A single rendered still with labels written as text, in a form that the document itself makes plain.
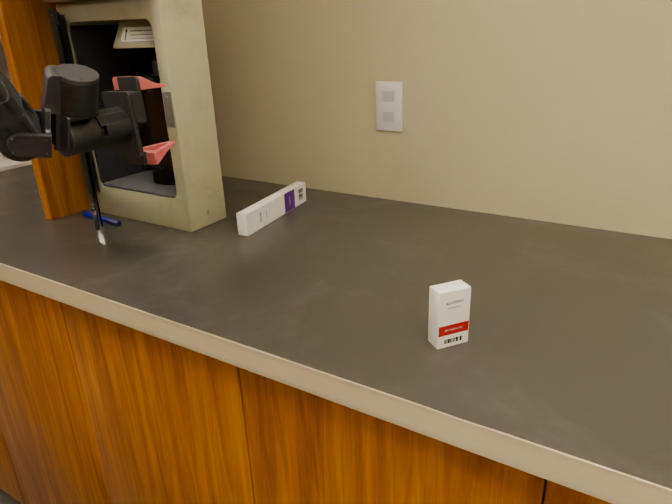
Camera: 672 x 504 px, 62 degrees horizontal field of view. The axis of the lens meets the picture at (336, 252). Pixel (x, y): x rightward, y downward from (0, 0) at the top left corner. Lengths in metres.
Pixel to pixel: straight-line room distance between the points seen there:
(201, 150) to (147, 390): 0.50
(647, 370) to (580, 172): 0.57
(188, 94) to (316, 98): 0.40
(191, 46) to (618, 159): 0.88
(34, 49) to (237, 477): 1.00
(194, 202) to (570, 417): 0.86
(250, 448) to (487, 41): 0.92
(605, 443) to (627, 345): 0.21
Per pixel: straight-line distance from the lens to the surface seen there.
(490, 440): 0.66
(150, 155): 0.98
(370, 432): 0.78
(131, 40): 1.28
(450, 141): 1.33
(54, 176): 1.47
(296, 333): 0.81
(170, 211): 1.28
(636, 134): 1.24
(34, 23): 1.46
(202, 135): 1.24
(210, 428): 1.01
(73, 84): 0.87
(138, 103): 0.96
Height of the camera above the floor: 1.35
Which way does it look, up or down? 22 degrees down
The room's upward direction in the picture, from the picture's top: 2 degrees counter-clockwise
